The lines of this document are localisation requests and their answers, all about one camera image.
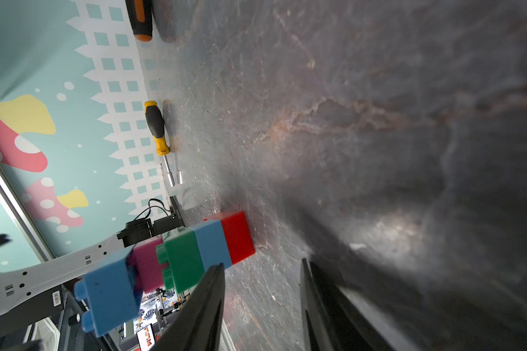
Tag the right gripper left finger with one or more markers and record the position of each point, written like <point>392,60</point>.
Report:
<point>199,323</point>

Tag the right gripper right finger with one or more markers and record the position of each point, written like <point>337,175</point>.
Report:
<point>329,320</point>

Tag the pink small lego brick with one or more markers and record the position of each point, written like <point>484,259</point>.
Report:
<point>145,260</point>

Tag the green lego brick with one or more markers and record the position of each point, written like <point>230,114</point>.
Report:
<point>179,250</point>

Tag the small blue lego brick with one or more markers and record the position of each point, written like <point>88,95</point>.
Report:
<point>212,244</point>

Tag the long blue lego brick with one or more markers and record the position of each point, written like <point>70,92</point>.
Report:
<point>110,292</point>

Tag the red lego brick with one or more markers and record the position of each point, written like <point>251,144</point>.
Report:
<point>237,234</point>

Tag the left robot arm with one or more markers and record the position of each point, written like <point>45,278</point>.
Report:
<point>31,294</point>

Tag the yellow black screwdriver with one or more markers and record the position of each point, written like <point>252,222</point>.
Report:
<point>156,125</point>

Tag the orange black screwdriver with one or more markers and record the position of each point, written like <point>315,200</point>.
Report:
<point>140,15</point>

